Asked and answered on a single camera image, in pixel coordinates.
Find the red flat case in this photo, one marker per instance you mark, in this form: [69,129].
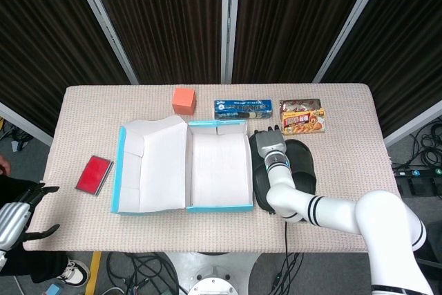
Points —
[91,175]

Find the aluminium partition post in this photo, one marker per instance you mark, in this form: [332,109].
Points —
[352,22]
[229,32]
[103,22]

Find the white black sneaker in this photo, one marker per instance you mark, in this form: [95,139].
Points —
[74,272]

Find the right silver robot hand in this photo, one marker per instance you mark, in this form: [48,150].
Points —
[273,143]

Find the beige woven tablecloth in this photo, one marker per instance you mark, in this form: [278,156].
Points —
[103,233]

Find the black slipper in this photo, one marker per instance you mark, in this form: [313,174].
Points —
[304,167]
[259,184]

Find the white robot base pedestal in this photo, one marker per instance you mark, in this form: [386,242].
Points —
[214,260]

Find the dark brown curtain panel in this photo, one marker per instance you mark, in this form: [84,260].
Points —
[293,15]
[407,32]
[41,32]
[165,15]

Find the person bare hand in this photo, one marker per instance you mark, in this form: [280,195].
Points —
[4,165]

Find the aluminium partition base rail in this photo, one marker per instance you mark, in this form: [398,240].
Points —
[27,125]
[414,124]

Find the light blue shoe box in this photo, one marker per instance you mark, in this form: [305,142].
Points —
[155,170]

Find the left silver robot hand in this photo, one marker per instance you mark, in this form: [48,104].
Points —
[14,222]

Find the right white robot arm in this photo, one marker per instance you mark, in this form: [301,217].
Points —
[380,212]

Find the person black trousers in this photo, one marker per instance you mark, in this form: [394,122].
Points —
[41,267]

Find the blue snack packet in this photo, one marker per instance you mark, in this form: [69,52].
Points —
[241,108]

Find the yellow curry box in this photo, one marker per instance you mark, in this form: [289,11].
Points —
[304,122]

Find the brown foil packet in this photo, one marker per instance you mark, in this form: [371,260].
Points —
[300,104]

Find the orange cube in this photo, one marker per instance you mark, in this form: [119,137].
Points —
[183,99]

